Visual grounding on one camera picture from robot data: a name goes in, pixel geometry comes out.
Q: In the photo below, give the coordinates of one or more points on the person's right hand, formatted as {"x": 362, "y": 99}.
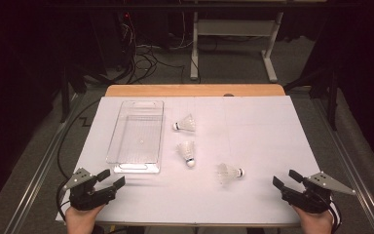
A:
{"x": 315, "y": 222}

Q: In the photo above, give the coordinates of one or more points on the person's left hand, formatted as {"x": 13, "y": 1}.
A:
{"x": 82, "y": 221}

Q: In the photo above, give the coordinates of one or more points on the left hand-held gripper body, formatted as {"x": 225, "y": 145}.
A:
{"x": 84, "y": 198}

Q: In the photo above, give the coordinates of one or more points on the white table cover board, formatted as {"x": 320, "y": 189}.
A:
{"x": 240, "y": 136}

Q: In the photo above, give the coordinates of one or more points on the white metal desk frame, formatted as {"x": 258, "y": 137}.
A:
{"x": 237, "y": 27}

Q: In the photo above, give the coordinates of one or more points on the wooden table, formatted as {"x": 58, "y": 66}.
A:
{"x": 191, "y": 90}

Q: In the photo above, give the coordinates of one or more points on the white shuttlecock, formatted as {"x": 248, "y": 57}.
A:
{"x": 186, "y": 150}
{"x": 227, "y": 173}
{"x": 186, "y": 124}

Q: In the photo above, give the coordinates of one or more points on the black metal stand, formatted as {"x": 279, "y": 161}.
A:
{"x": 65, "y": 97}
{"x": 332, "y": 104}

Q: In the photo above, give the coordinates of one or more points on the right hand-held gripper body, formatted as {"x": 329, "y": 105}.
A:
{"x": 311, "y": 198}

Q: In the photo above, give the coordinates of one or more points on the metal floor rail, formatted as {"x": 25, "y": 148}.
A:
{"x": 35, "y": 188}
{"x": 354, "y": 182}

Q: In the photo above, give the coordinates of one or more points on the dark electronics rack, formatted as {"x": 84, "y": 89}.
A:
{"x": 117, "y": 39}

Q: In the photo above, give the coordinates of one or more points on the clear plastic container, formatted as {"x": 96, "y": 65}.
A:
{"x": 136, "y": 136}

